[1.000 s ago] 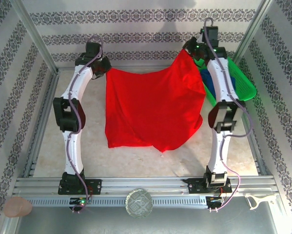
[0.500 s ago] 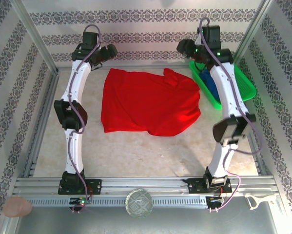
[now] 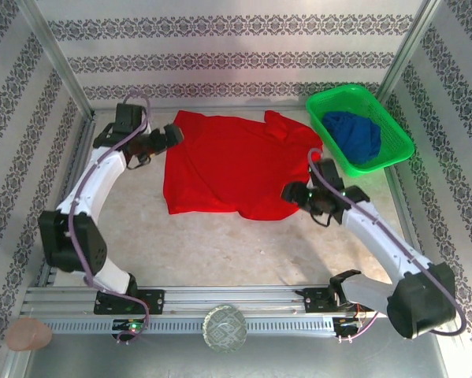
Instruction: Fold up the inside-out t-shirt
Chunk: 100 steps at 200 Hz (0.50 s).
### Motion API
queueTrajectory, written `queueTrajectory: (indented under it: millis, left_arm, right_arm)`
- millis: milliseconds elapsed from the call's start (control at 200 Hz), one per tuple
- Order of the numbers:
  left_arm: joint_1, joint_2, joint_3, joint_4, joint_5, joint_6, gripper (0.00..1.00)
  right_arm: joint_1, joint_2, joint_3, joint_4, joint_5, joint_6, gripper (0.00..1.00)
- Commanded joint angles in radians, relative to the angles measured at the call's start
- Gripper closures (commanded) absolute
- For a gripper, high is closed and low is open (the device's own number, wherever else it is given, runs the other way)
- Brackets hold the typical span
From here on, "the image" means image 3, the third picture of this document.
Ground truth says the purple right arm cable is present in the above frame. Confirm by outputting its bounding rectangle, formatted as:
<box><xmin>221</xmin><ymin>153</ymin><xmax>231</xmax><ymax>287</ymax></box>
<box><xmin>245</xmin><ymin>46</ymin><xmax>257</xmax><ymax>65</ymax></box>
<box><xmin>307</xmin><ymin>147</ymin><xmax>468</xmax><ymax>343</ymax></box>

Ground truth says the aluminium mounting rail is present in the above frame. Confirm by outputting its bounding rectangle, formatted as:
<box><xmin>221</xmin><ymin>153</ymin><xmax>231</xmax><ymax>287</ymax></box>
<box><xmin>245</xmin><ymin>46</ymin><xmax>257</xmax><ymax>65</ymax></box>
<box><xmin>20</xmin><ymin>285</ymin><xmax>449</xmax><ymax>316</ymax></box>

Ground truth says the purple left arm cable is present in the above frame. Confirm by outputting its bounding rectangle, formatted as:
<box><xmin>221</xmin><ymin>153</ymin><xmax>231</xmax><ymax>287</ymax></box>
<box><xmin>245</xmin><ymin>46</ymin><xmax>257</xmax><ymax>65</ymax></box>
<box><xmin>68</xmin><ymin>89</ymin><xmax>154</xmax><ymax>346</ymax></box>

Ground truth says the pink plastic cup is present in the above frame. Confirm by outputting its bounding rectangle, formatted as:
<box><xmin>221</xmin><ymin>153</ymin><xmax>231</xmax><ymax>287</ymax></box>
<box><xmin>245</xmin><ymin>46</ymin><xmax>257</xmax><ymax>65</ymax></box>
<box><xmin>5</xmin><ymin>317</ymin><xmax>54</xmax><ymax>351</ymax></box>

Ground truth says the aluminium side rail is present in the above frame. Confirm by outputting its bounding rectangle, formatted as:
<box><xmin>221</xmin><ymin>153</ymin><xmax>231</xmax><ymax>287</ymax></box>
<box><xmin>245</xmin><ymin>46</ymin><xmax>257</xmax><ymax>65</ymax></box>
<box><xmin>383</xmin><ymin>165</ymin><xmax>441</xmax><ymax>287</ymax></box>
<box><xmin>36</xmin><ymin>113</ymin><xmax>98</xmax><ymax>288</ymax></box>

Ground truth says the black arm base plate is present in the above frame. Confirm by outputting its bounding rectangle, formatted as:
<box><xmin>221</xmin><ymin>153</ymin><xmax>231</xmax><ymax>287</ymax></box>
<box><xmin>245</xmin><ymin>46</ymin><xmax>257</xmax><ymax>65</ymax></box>
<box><xmin>302</xmin><ymin>287</ymin><xmax>377</xmax><ymax>315</ymax></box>
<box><xmin>93</xmin><ymin>289</ymin><xmax>166</xmax><ymax>316</ymax></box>

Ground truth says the aluminium corner post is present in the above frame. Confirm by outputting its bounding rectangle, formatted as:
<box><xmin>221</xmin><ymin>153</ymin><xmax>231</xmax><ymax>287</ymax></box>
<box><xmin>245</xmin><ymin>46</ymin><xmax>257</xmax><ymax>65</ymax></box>
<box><xmin>17</xmin><ymin>0</ymin><xmax>97</xmax><ymax>119</ymax></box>
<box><xmin>375</xmin><ymin>0</ymin><xmax>445</xmax><ymax>103</ymax></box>

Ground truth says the green plastic basket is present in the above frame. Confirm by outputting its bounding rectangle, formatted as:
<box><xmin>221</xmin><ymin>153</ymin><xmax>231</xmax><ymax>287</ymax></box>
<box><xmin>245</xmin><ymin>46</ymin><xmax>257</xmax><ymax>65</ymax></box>
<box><xmin>305</xmin><ymin>83</ymin><xmax>416</xmax><ymax>179</ymax></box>

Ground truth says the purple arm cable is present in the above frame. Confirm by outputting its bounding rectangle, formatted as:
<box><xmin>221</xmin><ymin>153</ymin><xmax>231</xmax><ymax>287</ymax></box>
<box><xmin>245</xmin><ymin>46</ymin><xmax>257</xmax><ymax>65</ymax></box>
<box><xmin>68</xmin><ymin>89</ymin><xmax>154</xmax><ymax>346</ymax></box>
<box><xmin>307</xmin><ymin>147</ymin><xmax>468</xmax><ymax>343</ymax></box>

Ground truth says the aluminium back rail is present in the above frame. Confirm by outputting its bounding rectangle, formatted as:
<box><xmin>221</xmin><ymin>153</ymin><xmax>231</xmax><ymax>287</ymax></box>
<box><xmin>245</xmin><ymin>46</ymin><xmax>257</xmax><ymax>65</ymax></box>
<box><xmin>91</xmin><ymin>102</ymin><xmax>310</xmax><ymax>116</ymax></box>

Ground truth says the red t-shirt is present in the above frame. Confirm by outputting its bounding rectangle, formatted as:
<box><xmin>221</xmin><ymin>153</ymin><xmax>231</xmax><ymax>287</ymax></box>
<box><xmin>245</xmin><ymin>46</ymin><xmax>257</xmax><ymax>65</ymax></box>
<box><xmin>162</xmin><ymin>109</ymin><xmax>325</xmax><ymax>221</ymax></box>

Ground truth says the slotted grey cable duct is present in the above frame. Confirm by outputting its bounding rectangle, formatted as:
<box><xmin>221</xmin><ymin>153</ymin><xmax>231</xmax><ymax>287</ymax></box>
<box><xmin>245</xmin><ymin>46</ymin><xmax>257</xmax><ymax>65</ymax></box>
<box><xmin>42</xmin><ymin>317</ymin><xmax>335</xmax><ymax>335</ymax></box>

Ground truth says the blue cloth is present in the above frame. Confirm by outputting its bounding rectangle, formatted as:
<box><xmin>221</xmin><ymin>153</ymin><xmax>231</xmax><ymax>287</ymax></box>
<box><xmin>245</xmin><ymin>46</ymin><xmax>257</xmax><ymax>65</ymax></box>
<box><xmin>321</xmin><ymin>110</ymin><xmax>382</xmax><ymax>165</ymax></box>

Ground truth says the patterned round glass dish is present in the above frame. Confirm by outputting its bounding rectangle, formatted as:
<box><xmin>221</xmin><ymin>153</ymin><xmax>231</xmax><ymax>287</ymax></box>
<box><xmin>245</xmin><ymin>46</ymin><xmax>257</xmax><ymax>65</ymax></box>
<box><xmin>202</xmin><ymin>305</ymin><xmax>248</xmax><ymax>354</ymax></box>

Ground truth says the small connector board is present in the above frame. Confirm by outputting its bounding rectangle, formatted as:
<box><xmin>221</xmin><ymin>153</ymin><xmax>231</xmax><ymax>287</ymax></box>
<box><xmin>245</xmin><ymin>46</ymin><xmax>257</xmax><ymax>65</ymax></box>
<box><xmin>333</xmin><ymin>316</ymin><xmax>366</xmax><ymax>336</ymax></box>
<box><xmin>112</xmin><ymin>317</ymin><xmax>149</xmax><ymax>336</ymax></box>

